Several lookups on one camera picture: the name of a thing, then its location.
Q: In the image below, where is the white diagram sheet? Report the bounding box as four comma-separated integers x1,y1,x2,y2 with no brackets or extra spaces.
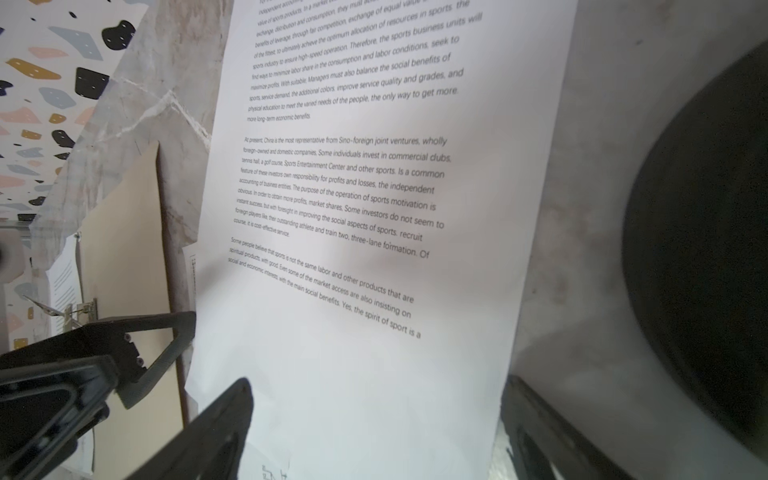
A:
182,243,197,310

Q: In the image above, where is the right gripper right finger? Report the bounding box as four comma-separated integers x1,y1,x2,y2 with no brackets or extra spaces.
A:
500,375,631,479

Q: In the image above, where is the white text sheet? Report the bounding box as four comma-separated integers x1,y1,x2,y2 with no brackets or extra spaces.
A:
187,1,577,479
47,234,83,336

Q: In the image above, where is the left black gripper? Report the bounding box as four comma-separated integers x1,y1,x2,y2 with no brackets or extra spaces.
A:
1,311,196,479

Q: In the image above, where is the beige manila folder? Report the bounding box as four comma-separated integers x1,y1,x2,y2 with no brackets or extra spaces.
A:
79,143,183,479

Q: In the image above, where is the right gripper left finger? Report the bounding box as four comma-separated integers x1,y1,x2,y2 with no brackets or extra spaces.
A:
130,378,253,480

